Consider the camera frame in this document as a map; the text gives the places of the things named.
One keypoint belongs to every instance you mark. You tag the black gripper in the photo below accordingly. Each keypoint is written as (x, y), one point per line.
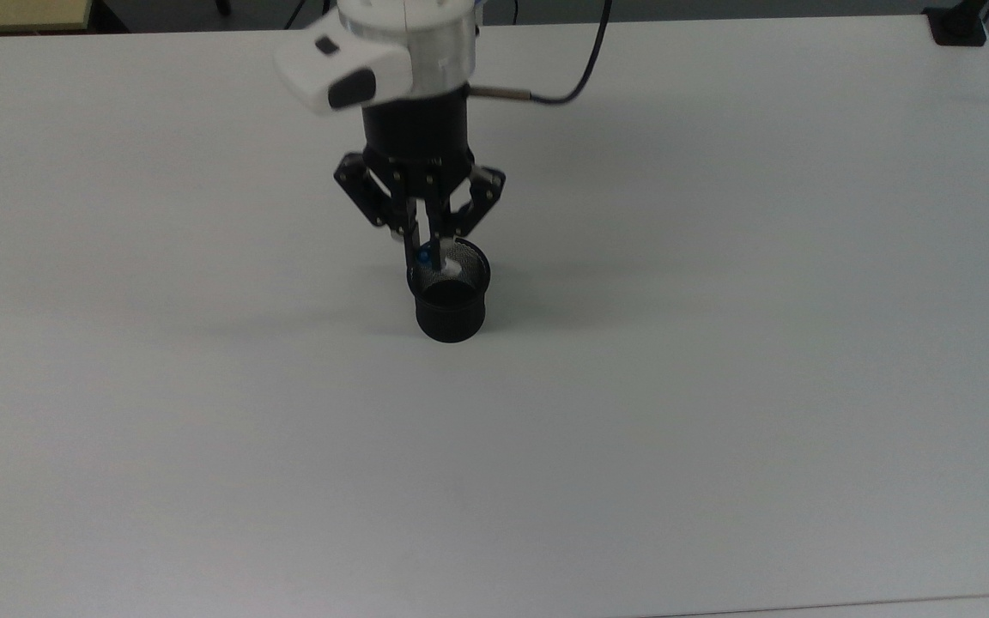
(415, 129)

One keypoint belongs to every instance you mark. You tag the white marker with blue cap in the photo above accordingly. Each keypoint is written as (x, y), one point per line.
(447, 262)

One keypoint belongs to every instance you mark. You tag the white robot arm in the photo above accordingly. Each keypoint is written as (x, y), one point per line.
(374, 47)

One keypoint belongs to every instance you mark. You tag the black mesh pen cup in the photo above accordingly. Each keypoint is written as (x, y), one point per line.
(452, 305)

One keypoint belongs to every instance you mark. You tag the yellowish board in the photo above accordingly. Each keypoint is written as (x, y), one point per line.
(14, 13)

